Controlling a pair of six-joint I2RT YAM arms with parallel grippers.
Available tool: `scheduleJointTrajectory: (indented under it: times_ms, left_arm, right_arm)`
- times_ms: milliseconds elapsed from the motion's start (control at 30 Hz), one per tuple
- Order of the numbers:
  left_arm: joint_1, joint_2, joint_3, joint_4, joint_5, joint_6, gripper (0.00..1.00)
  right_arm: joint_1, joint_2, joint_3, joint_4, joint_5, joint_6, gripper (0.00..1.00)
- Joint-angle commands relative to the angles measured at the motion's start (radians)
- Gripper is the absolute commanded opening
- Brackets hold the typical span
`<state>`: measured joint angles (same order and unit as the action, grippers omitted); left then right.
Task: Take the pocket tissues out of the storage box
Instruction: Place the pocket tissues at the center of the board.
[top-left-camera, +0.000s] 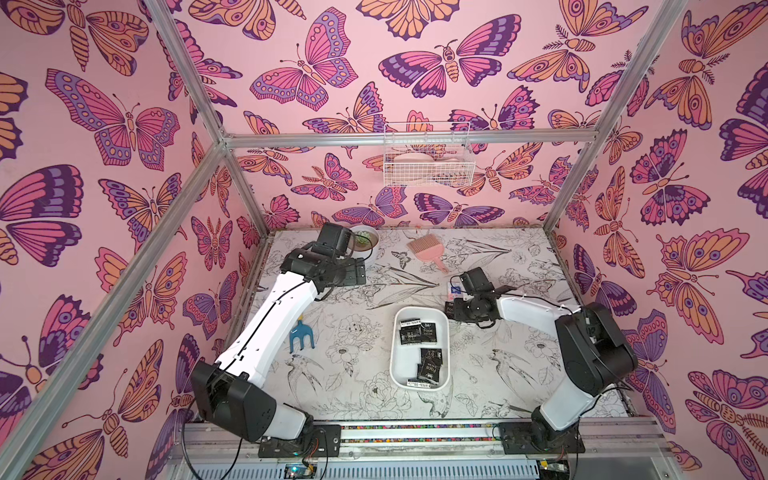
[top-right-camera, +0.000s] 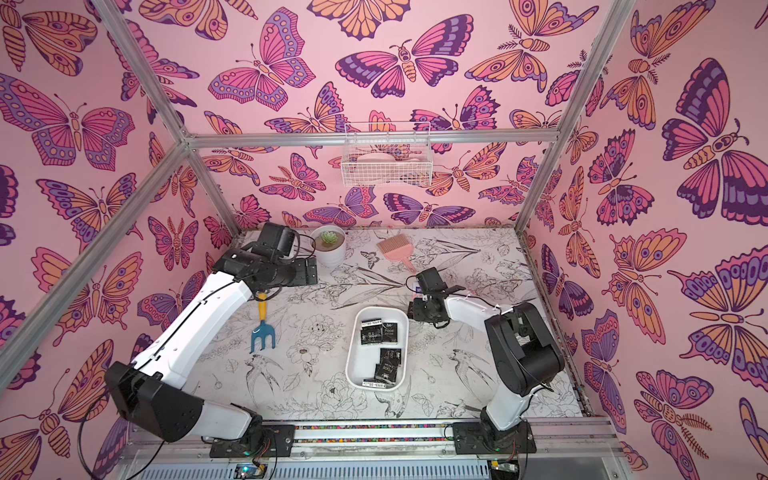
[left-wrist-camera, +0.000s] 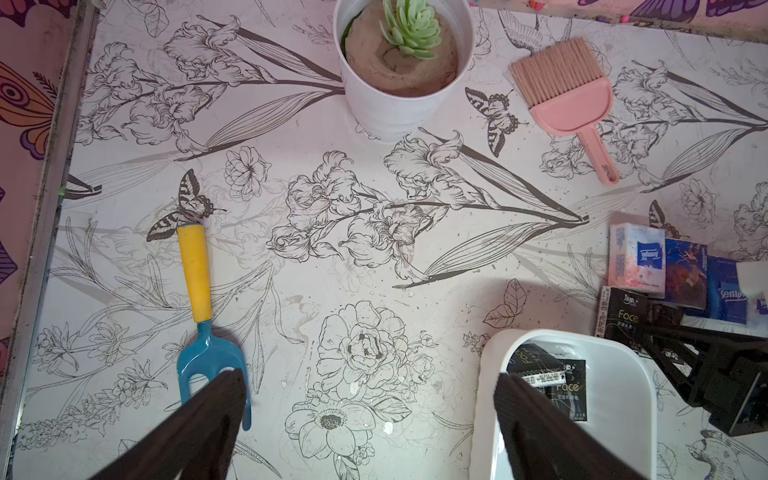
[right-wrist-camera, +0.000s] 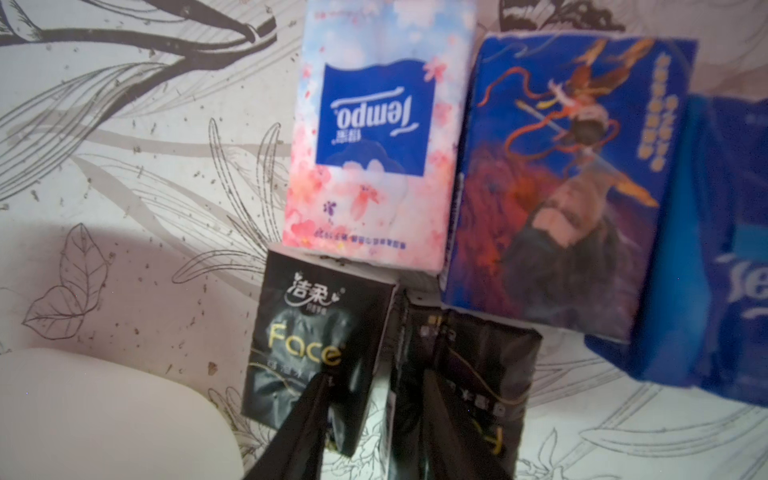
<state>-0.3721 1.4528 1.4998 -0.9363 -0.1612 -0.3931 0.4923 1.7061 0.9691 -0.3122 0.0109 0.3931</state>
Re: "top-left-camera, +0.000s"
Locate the pink blue floral tissue pack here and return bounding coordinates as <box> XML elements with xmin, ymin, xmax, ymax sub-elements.
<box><xmin>447</xmin><ymin>282</ymin><xmax>463</xmax><ymax>302</ymax></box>

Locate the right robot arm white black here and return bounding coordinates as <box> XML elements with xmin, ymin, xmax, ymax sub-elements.
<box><xmin>446</xmin><ymin>268</ymin><xmax>639</xmax><ymax>438</ymax></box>

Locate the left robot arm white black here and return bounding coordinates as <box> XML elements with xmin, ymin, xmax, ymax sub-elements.
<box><xmin>190</xmin><ymin>223</ymin><xmax>366</xmax><ymax>443</ymax></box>

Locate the white oval storage box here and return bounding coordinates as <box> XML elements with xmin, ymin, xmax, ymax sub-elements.
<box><xmin>389</xmin><ymin>306</ymin><xmax>451</xmax><ymax>392</ymax></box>

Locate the white pot with succulent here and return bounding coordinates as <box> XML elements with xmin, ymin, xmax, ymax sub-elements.
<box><xmin>350</xmin><ymin>225</ymin><xmax>380</xmax><ymax>266</ymax></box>

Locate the black sachet top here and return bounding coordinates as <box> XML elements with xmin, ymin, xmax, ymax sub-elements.
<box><xmin>420</xmin><ymin>322</ymin><xmax>438</xmax><ymax>344</ymax></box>

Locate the black sachet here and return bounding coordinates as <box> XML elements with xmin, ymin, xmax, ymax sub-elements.
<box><xmin>398</xmin><ymin>319</ymin><xmax>423</xmax><ymax>345</ymax></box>
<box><xmin>417</xmin><ymin>362</ymin><xmax>442</xmax><ymax>385</ymax></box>
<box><xmin>420</xmin><ymin>322</ymin><xmax>438</xmax><ymax>344</ymax></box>
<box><xmin>420</xmin><ymin>348</ymin><xmax>443</xmax><ymax>365</ymax></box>

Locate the black sachet lower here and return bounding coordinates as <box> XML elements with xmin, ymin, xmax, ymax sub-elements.
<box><xmin>420</xmin><ymin>348</ymin><xmax>443</xmax><ymax>365</ymax></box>

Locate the pink dustpan brush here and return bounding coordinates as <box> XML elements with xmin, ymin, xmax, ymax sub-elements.
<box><xmin>407</xmin><ymin>234</ymin><xmax>449</xmax><ymax>273</ymax></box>

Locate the black sachet bottom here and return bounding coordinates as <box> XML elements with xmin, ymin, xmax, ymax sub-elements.
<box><xmin>417</xmin><ymin>362</ymin><xmax>442</xmax><ymax>385</ymax></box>

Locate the blue garden fork yellow handle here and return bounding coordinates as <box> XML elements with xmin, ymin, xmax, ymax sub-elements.
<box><xmin>288</xmin><ymin>319</ymin><xmax>316</xmax><ymax>354</ymax></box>

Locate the white wire wall basket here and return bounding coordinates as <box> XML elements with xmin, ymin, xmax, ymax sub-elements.
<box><xmin>381</xmin><ymin>118</ymin><xmax>476</xmax><ymax>189</ymax></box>

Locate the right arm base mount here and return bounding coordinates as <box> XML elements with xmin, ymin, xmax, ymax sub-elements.
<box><xmin>498</xmin><ymin>420</ymin><xmax>586</xmax><ymax>456</ymax></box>

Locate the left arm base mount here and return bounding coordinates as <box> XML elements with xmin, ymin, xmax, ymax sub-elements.
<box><xmin>258</xmin><ymin>424</ymin><xmax>342</xmax><ymax>459</ymax></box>

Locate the aluminium rail front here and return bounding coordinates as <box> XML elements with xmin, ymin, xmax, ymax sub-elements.
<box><xmin>173</xmin><ymin>417</ymin><xmax>671</xmax><ymax>460</ymax></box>

